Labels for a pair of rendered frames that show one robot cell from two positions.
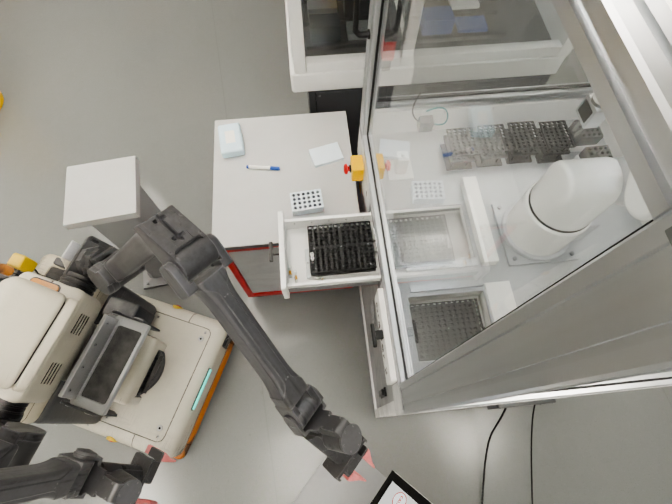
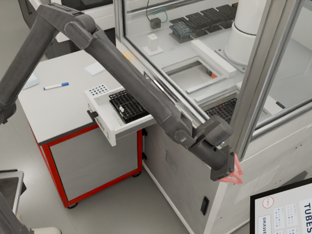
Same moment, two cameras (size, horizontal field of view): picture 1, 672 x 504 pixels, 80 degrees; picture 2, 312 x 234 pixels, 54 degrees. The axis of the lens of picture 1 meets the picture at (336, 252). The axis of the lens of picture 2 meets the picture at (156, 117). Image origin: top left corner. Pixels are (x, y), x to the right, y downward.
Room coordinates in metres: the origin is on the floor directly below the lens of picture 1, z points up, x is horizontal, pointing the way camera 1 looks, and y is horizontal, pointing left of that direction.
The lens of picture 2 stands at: (-0.44, 0.40, 1.90)
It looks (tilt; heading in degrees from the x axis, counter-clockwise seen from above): 46 degrees down; 333
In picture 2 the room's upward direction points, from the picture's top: 2 degrees clockwise
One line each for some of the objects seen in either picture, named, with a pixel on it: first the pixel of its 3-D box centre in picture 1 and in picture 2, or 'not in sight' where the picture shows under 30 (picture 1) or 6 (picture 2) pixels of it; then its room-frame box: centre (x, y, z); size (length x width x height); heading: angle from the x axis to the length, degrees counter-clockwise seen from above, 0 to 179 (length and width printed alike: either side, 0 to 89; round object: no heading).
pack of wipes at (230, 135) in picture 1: (231, 140); (25, 77); (1.11, 0.45, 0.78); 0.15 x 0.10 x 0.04; 13
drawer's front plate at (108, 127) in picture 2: (283, 254); (99, 117); (0.55, 0.18, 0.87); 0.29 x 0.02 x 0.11; 6
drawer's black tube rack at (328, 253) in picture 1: (341, 249); (137, 103); (0.57, -0.02, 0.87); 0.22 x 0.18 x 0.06; 96
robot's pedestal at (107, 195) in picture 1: (141, 230); not in sight; (0.87, 0.96, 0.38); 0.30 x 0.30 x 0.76; 12
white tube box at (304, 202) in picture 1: (306, 202); (97, 94); (0.81, 0.12, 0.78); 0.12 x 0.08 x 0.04; 100
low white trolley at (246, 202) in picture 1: (292, 217); (82, 130); (0.95, 0.22, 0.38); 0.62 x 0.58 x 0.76; 6
